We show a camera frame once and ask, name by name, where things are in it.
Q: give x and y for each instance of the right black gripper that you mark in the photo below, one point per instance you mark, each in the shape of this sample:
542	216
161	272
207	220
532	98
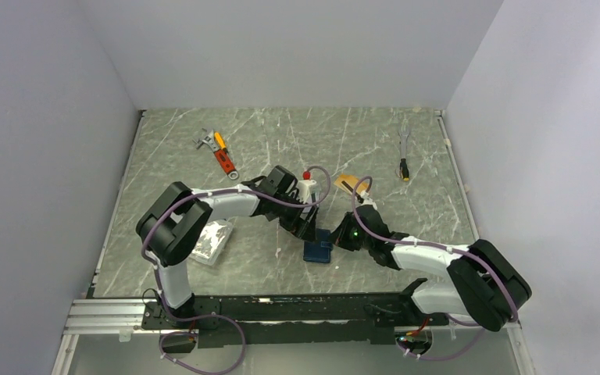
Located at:
340	237

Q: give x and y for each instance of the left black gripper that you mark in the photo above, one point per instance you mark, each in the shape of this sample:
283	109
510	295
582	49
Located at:
305	230

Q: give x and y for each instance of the blue leather card holder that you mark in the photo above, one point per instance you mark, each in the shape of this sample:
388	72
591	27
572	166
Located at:
320	250

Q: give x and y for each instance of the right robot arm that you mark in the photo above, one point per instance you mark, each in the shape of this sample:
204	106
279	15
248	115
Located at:
473	280

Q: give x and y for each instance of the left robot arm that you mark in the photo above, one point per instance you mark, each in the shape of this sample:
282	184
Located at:
173	225

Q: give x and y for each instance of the clear plastic screw box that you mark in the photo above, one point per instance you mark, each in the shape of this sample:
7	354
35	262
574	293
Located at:
212	241

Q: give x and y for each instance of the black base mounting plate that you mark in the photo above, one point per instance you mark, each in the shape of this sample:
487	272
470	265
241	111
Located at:
284	319

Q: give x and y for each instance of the red adjustable wrench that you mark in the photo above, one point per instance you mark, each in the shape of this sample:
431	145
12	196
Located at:
214	141

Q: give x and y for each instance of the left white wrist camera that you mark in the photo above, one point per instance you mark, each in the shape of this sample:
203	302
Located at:
308	189

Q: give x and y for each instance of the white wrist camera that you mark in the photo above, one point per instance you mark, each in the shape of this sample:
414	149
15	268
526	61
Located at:
367	197
308	189

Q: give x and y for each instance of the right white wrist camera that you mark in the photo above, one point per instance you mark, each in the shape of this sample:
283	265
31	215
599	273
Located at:
367	197

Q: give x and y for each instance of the grey wrench black handle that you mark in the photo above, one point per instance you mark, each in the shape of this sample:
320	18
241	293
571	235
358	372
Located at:
403	133

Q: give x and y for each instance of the aluminium frame rail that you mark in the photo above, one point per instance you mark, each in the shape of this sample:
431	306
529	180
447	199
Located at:
100	316

